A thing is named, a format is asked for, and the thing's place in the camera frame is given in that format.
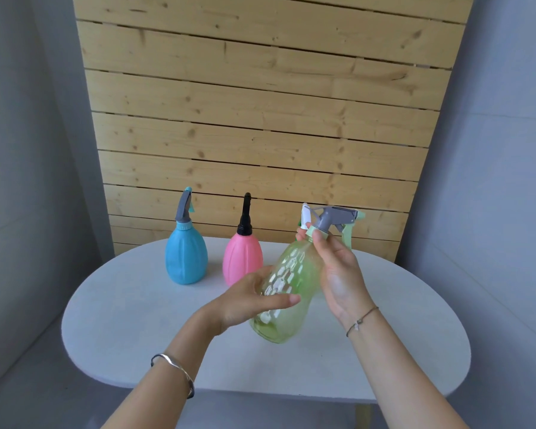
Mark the person's left hand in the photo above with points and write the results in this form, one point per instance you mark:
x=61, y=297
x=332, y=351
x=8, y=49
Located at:
x=241, y=303

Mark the person's right hand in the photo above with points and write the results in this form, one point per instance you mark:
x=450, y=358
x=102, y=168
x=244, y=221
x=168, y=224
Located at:
x=344, y=281

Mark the pink plastic bottle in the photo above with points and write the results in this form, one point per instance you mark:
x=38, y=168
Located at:
x=242, y=261

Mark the pale yellow-green clear bottle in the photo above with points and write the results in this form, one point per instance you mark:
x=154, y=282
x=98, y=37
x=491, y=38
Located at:
x=290, y=285

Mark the grey pale-green sprayer head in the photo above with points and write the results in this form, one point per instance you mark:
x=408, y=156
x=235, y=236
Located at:
x=335, y=218

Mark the blue plastic bottle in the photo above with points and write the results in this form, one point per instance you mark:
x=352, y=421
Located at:
x=186, y=259

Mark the white green sprayer head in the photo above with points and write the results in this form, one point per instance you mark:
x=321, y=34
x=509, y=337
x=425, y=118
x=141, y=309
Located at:
x=305, y=214

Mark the black sprayer head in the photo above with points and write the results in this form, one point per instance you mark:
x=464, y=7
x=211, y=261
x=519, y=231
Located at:
x=245, y=216

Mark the blue grey sprayer head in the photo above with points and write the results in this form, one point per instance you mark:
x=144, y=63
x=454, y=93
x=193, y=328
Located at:
x=184, y=207

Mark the person's right forearm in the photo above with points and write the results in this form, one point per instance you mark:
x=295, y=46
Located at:
x=402, y=379

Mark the person's left forearm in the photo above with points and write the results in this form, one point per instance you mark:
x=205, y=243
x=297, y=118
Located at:
x=161, y=384

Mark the wooden table leg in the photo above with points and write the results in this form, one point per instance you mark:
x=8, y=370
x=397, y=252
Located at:
x=364, y=417

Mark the wooden slat panel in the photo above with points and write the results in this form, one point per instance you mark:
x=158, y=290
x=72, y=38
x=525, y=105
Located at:
x=259, y=120

